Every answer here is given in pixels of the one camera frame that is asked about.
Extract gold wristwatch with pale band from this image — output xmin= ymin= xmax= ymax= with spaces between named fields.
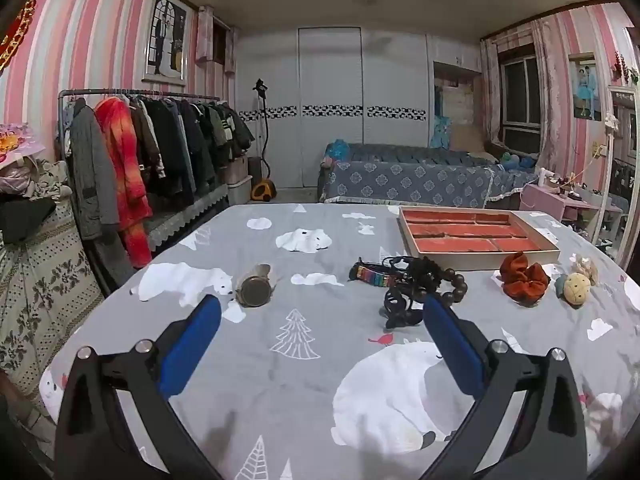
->
xmin=235 ymin=262 xmax=277 ymax=308

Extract small window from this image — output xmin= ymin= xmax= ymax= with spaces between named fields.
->
xmin=212 ymin=17 xmax=228 ymax=66

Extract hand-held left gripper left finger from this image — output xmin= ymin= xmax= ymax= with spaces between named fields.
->
xmin=54 ymin=294 xmax=223 ymax=480

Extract white wardrobe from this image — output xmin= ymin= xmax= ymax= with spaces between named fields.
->
xmin=235 ymin=27 xmax=481 ymax=191

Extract orange scrunchie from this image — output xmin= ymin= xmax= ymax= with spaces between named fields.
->
xmin=500 ymin=251 xmax=551 ymax=305

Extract framed wall picture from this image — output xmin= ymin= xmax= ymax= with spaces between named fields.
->
xmin=141 ymin=0 xmax=193 ymax=83

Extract long pink curtain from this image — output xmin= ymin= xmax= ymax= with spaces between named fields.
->
xmin=532 ymin=17 xmax=571 ymax=173
xmin=480 ymin=37 xmax=503 ymax=143

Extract multicoloured braided bracelet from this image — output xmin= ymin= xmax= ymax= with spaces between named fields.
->
xmin=349 ymin=260 xmax=396 ymax=290

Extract floral patterned cloth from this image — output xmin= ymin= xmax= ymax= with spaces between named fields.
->
xmin=0 ymin=200 xmax=106 ymax=396

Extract red wall ornament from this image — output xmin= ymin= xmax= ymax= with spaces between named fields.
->
xmin=0 ymin=0 xmax=38 ymax=68

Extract sofa bed with blue cover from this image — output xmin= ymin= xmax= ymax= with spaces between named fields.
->
xmin=317 ymin=142 xmax=541 ymax=206

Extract row of dark hanging clothes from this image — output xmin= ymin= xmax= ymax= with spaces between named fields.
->
xmin=130 ymin=97 xmax=256 ymax=201

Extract wall poster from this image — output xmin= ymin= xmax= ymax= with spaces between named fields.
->
xmin=570 ymin=52 xmax=602 ymax=122

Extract garment steamer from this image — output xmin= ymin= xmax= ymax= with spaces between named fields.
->
xmin=250 ymin=79 xmax=278 ymax=203

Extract shallow tray with red lining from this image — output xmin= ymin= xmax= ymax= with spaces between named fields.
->
xmin=397 ymin=206 xmax=561 ymax=272

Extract beige cushion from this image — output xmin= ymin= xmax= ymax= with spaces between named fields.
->
xmin=450 ymin=125 xmax=493 ymax=151

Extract red artificial flowers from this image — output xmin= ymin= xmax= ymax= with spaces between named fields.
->
xmin=612 ymin=50 xmax=640 ymax=86

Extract grey quilted coat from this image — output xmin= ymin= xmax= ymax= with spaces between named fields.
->
xmin=67 ymin=100 xmax=121 ymax=241

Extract metal clothes rack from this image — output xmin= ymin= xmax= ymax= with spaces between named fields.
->
xmin=56 ymin=88 xmax=223 ymax=161

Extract pink flowered hat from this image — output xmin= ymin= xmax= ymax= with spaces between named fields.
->
xmin=0 ymin=122 xmax=46 ymax=166

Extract white framed standing mirror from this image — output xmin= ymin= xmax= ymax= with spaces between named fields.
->
xmin=597 ymin=85 xmax=640 ymax=271

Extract orange red fleece robe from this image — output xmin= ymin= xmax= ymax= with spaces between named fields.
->
xmin=95 ymin=97 xmax=153 ymax=268

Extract black cord bracelets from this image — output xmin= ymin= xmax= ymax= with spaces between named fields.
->
xmin=382 ymin=255 xmax=441 ymax=291

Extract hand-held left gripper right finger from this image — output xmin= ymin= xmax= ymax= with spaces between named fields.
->
xmin=417 ymin=292 xmax=587 ymax=480

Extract pile of clothes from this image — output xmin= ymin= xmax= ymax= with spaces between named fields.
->
xmin=0 ymin=155 xmax=73 ymax=246

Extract brown wooden bead bracelet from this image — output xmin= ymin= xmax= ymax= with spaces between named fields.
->
xmin=422 ymin=267 xmax=468 ymax=306

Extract plastic storage box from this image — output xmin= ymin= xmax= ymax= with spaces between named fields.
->
xmin=222 ymin=155 xmax=251 ymax=206

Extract pink cabinet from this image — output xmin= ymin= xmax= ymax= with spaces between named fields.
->
xmin=520 ymin=182 xmax=623 ymax=226

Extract turquoise cloth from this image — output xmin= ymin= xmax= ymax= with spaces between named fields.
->
xmin=430 ymin=115 xmax=453 ymax=148

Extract grey lace cloth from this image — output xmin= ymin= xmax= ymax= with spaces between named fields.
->
xmin=145 ymin=192 xmax=231 ymax=256

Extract large window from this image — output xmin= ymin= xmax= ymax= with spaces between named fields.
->
xmin=500 ymin=45 xmax=541 ymax=153

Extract yellow plush hair tie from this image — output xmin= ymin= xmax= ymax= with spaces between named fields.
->
xmin=554 ymin=272 xmax=592 ymax=307

